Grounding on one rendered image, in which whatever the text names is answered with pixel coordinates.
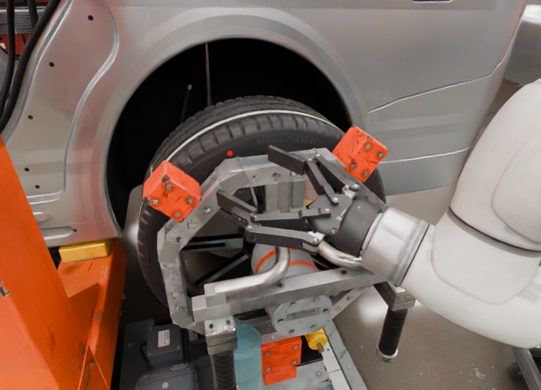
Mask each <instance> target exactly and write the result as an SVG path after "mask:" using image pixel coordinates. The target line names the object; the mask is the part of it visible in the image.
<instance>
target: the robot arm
mask: <svg viewBox="0 0 541 390"><path fill-rule="evenodd" d="M268 160H269V161H270V162H272V163H274V164H277V165H279V166H281V167H283V168H286V169H288V170H290V171H292V172H295V173H297V174H299V175H301V176H302V175H303V174H304V175H305V173H306V175H307V176H308V179H309V180H310V181H311V183H312V186H313V187H314V189H315V191H316V193H317V194H318V196H317V197H316V199H315V201H314V202H313V203H312V204H310V206H309V207H308V209H307V210H301V211H300V212H294V213H277V214H258V209H256V208H254V207H253V206H252V205H249V204H247V203H245V202H244V201H241V200H239V199H237V198H236V197H234V196H232V195H230V194H228V193H226V192H224V191H223V190H220V189H218V190H217V191H216V195H217V205H218V206H220V207H221V208H223V209H224V210H227V211H229V212H230V213H231V214H232V217H233V219H235V220H237V221H239V222H240V223H242V224H244V225H246V241H247V242H249V243H258V244H264V245H270V246H276V247H286V248H292V249H299V250H301V251H305V252H307V253H308V254H310V255H316V254H317V253H318V249H319V245H320V243H321V241H322V240H328V241H331V242H332V243H333V244H334V245H335V246H336V247H337V248H339V249H341V250H342V251H345V252H346V253H348V254H350V255H352V256H354V257H356V258H359V257H360V256H361V255H362V259H361V265H362V267H364V268H366V269H367V270H369V271H371V272H373V273H375V274H377V275H379V276H380V277H382V278H384V279H386V280H388V281H390V282H391V283H392V284H396V285H398V286H399V287H400V288H403V289H404V290H406V291H407V292H408V293H410V294H411V295H412V296H413V297H414V298H415V299H416V300H417V301H418V302H419V303H420V304H422V305H424V306H426V307H427V308H429V309H430V310H431V311H433V312H435V313H437V314H439V315H440V316H441V317H444V318H446V319H448V320H449V321H451V322H454V323H456V324H457V325H459V326H462V327H464V328H465V329H468V330H471V331H472V332H475V333H477V334H480V335H483V336H485V337H487V338H491V339H493V340H496V341H499V342H503V343H505V344H508V345H511V346H518V347H522V348H532V347H536V346H538V345H540V344H541V267H540V266H539V263H540V260H541V78H540V79H538V80H537V81H535V82H533V83H530V84H528V85H525V86H523V87H522V88H521V89H520V90H519V91H518V92H517V93H515V94H514V95H513V96H512V97H511V98H510V99H509V100H508V101H507V102H506V103H505V104H504V106H503V107H502V108H501V109H500V110H499V111H498V112H497V114H496V115H495V116H494V118H493V119H492V121H491V122H490V124H489V125H488V126H487V127H486V129H485V131H484V133H483V134H482V136H481V137H480V139H479V141H478V142H477V145H476V146H475V148H474V149H473V151H472V153H471V155H470V157H469V159H468V161H467V162H466V164H465V167H464V169H463V171H462V173H461V175H460V178H459V180H458V182H457V186H456V191H455V193H454V195H453V198H452V200H451V203H450V205H449V207H448V209H447V210H446V212H445V213H444V215H443V217H442V218H441V219H440V220H439V221H438V223H437V224H436V225H435V226H433V225H431V224H429V225H428V223H426V222H425V221H424V220H419V219H418V218H414V217H412V216H411V215H409V214H405V213H404V212H401V211H399V210H397V209H394V208H392V207H390V208H388V209H386V211H385V212H384V213H383V214H382V209H381V208H379V207H377V206H376V205H372V204H370V203H369V202H366V201H363V200H362V199H357V195H358V191H359V188H360V186H359V185H358V184H356V183H354V182H352V181H351V180H348V179H347V178H346V177H345V176H344V175H342V174H341V173H340V172H339V171H338V170H337V169H336V168H335V167H334V166H332V165H331V164H330V163H329V162H328V161H327V160H326V159H325V158H324V157H323V156H322V155H321V154H316V155H315V157H314V158H312V159H311V158H308V159H305V158H303V157H302V156H298V155H296V154H294V153H289V152H287V151H284V150H282V149H279V148H277V147H274V146H272V145H270V146H269V147H268ZM321 165H322V166H321ZM304 170H305V172H304ZM326 181H327V182H328V183H329V184H328V183H327V182H326ZM331 186H332V187H333V188H334V189H335V190H337V191H338V192H339V193H340V194H335V192H334V191H333V189H332V187H331ZM356 199H357V200H356ZM354 200H355V201H354ZM306 219H307V221H308V223H305V220H306ZM260 222H261V223H260ZM297 230H299V231H297ZM304 231H313V232H314V234H313V233H312V232H308V234H307V233H305V232H304ZM400 282H401V283H400Z"/></svg>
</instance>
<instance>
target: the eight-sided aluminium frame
mask: <svg viewBox="0 0 541 390"><path fill-rule="evenodd" d="M289 153H294V154H296V155H298V156H302V157H303V158H305V159H308V158H311V159H312V158H314V157H315V155H316V154H321V155H322V156H323V157H324V158H325V159H326V160H327V161H328V162H329V163H330V164H331V165H332V166H334V167H335V168H336V169H337V170H338V171H339V172H340V173H341V174H342V175H344V176H345V177H346V178H347V179H348V180H351V181H352V182H354V183H356V184H358V185H359V186H360V188H359V191H358V195H357V199H362V200H366V201H370V202H371V203H373V204H374V205H376V206H377V207H379V208H381V209H382V213H384V212H385V211H386V209H388V208H387V206H386V204H385V203H384V202H383V201H382V200H380V199H379V198H378V197H377V196H376V195H375V194H374V193H373V192H371V191H370V190H369V189H368V188H367V187H366V186H365V185H364V184H362V183H361V182H360V181H359V180H358V179H357V178H356V177H355V176H353V175H352V174H350V173H348V172H346V171H345V168H346V166H345V165H344V164H343V163H342V162H341V161H340V160H339V159H338V158H337V157H336V156H335V155H334V154H332V153H331V152H330V151H329V150H328V149H327V148H319V149H316V148H313V149H312V150H304V151H290V152H289ZM273 172H274V174H272V173H273ZM271 174H272V175H271ZM298 179H305V180H309V179H308V176H307V175H306V173H305V175H304V174H303V175H302V176H301V175H299V174H297V173H295V172H292V171H290V170H288V169H286V168H283V167H281V166H279V165H277V164H274V163H272V162H270V161H269V160H268V155H261V156H247V157H240V158H239V156H237V157H235V158H232V159H225V160H223V162H222V163H221V164H220V165H219V166H218V167H216V168H215V170H214V172H213V173H212V174H211V175H210V176H209V177H208V178H207V179H206V181H205V182H204V183H203V184H202V185H201V186H200V192H201V197H202V201H201V202H200V203H199V204H198V206H197V207H196V208H195V209H194V210H193V211H192V212H191V213H190V214H189V215H188V216H187V217H186V218H185V219H184V220H183V221H182V222H177V221H176V220H174V219H172V218H171V219H170V220H169V221H168V222H167V223H164V226H163V228H162V229H161V230H160V231H159V232H158V237H157V252H158V256H159V258H158V261H159V263H160V267H161V271H162V275H163V282H164V286H165V290H166V294H167V301H168V304H169V309H170V317H171V319H172V323H173V324H176V325H178V326H180V327H181V328H182V329H183V328H186V329H189V330H192V331H194V332H197V333H199V334H203V335H204V336H205V331H204V321H202V322H193V321H192V312H191V303H190V297H188V295H187V290H186V285H185V280H184V272H183V267H182V262H181V257H180V250H181V249H182V248H183V247H184V246H185V245H186V244H187V243H188V242H189V240H190V239H191V238H192V237H193V236H194V235H195V234H196V233H197V232H198V231H199V230H200V229H201V228H202V227H203V226H204V224H205V223H206V222H207V221H208V220H209V219H210V218H211V217H212V216H213V215H214V214H215V213H216V212H217V211H218V210H219V209H220V206H218V205H217V195H216V191H217V190H218V189H220V190H223V191H224V192H226V193H228V194H230V195H233V194H234V193H235V192H236V191H237V190H238V189H242V188H249V187H254V186H261V185H265V184H268V183H275V182H277V184H278V183H285V182H291V181H293V180H298ZM357 199H356V200H357ZM371 286H372V285H368V286H364V287H360V288H353V289H350V290H345V291H341V292H335V293H330V294H328V296H329V298H330V300H331V302H332V311H331V313H330V315H329V317H328V319H327V320H326V321H325V323H324V324H323V325H322V326H320V327H319V328H317V329H316V330H314V331H312V332H311V333H309V334H312V333H314V332H316V331H319V330H320V329H322V328H324V327H326V324H327V323H329V322H330V321H331V320H332V319H333V318H334V317H335V316H336V315H337V314H338V313H339V312H341V311H342V310H343V309H344V308H345V307H346V306H348V305H349V304H350V303H351V302H352V301H354V300H355V299H356V298H357V297H358V296H359V295H361V294H362V293H363V292H364V291H365V290H366V289H367V288H370V287H371ZM234 321H235V324H236V326H238V325H248V326H252V327H254V328H255V329H256V330H257V331H258V332H259V333H260V335H261V337H262V344H266V343H270V342H276V341H279V340H283V339H287V338H293V337H296V336H286V335H283V334H280V333H279V332H277V331H276V330H275V328H274V326H273V323H272V320H271V316H270V315H266V316H263V317H256V318H252V319H249V320H245V321H244V320H239V319H237V318H234Z"/></svg>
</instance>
